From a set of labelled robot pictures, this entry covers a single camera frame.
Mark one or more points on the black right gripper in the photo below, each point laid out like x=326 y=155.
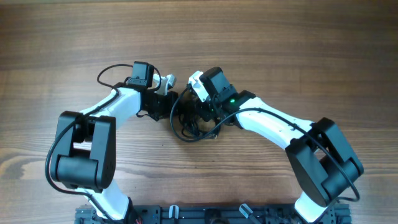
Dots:
x=200 y=106

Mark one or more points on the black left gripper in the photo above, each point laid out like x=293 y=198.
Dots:
x=171 y=97

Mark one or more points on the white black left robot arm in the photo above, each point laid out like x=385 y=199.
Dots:
x=82 y=158

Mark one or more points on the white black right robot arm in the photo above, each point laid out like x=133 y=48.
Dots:
x=323 y=161

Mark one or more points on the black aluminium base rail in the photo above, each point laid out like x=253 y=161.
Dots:
x=275 y=213

